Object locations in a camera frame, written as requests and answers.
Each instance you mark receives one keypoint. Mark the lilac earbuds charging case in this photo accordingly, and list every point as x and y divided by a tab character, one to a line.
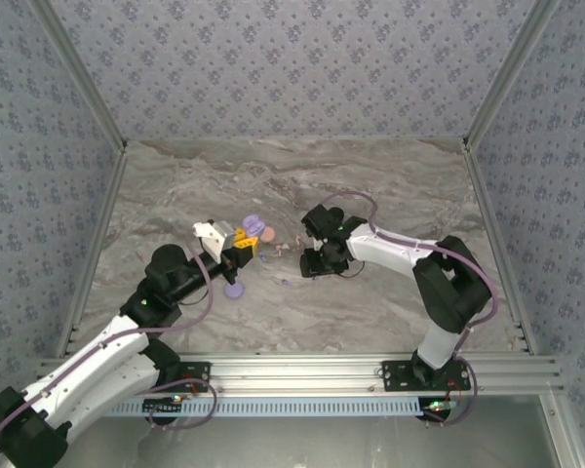
252	225
234	291

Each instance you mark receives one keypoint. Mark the pink earbuds charging case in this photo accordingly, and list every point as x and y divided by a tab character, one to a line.
269	235

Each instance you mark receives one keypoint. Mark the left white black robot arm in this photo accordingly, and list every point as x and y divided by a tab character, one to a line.
102	365

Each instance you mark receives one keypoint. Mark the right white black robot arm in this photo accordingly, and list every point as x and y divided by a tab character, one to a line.
448	292

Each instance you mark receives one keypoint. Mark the small controller board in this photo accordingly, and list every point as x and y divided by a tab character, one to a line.
439	408
168	404

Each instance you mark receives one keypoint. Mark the aluminium side rail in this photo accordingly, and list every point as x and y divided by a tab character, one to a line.
498	244
96	244

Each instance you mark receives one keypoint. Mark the long aluminium frame rail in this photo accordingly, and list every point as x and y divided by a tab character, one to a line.
297	370

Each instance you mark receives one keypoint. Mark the aluminium corner post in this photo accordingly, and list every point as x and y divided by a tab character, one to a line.
508	73
82	73

